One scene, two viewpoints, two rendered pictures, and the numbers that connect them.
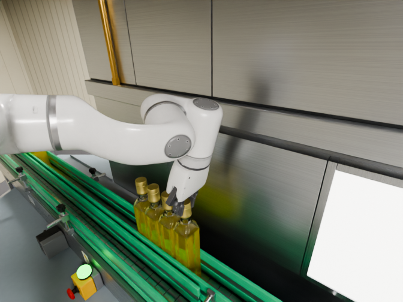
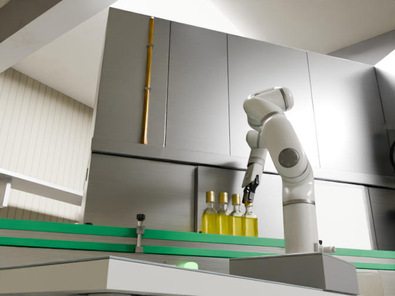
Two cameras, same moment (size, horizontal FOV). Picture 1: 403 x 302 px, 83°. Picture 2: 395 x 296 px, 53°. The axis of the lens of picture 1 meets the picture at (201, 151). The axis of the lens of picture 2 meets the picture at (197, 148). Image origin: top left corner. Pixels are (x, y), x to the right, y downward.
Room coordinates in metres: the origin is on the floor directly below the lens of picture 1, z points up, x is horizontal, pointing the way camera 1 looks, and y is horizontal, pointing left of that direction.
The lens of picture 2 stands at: (-0.24, 1.54, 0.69)
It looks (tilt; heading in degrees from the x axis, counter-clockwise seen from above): 23 degrees up; 303
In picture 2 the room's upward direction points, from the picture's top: 1 degrees clockwise
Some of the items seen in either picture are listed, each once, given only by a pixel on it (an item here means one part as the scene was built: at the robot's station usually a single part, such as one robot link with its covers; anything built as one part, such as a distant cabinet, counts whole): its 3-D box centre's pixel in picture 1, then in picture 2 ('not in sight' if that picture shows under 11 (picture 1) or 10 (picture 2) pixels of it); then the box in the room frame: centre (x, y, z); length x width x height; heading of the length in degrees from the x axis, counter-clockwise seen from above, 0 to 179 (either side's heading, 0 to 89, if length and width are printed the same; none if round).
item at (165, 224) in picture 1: (172, 239); (237, 236); (0.51, 0.10, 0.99); 0.06 x 0.06 x 0.21; 50
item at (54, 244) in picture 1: (52, 241); not in sight; (0.69, 0.63, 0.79); 0.08 x 0.08 x 0.08; 51
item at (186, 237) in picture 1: (187, 248); (250, 238); (0.47, 0.05, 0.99); 0.06 x 0.06 x 0.21; 51
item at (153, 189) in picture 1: (153, 192); (223, 198); (0.54, 0.14, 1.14); 0.04 x 0.04 x 0.04
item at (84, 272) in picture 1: (84, 271); (191, 266); (0.52, 0.41, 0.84); 0.04 x 0.04 x 0.03
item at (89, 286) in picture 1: (87, 281); not in sight; (0.52, 0.41, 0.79); 0.07 x 0.07 x 0.07; 51
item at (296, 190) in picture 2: not in sight; (296, 180); (0.13, 0.42, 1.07); 0.13 x 0.10 x 0.16; 100
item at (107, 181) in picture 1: (106, 191); not in sight; (0.97, 0.50, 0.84); 0.95 x 0.09 x 0.11; 51
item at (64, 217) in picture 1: (59, 223); (140, 232); (0.64, 0.53, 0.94); 0.07 x 0.04 x 0.13; 141
